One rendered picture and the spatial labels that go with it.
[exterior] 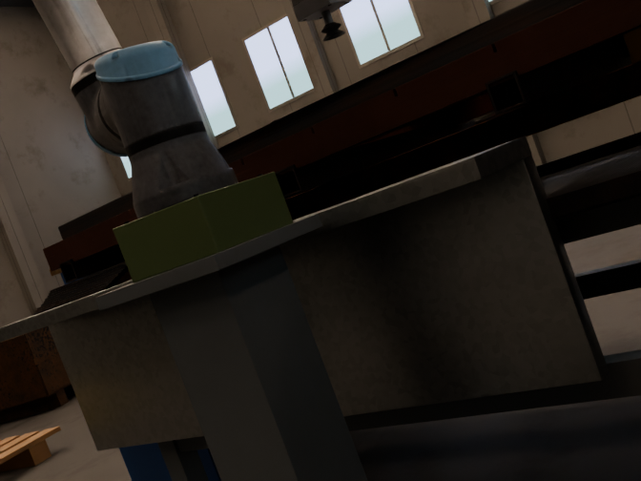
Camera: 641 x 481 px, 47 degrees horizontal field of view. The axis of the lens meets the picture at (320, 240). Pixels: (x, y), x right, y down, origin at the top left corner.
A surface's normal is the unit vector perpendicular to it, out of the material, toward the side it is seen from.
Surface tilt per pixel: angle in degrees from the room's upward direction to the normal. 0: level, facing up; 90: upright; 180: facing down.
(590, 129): 90
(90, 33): 92
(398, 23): 90
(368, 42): 90
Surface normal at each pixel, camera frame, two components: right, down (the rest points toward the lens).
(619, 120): -0.52, 0.24
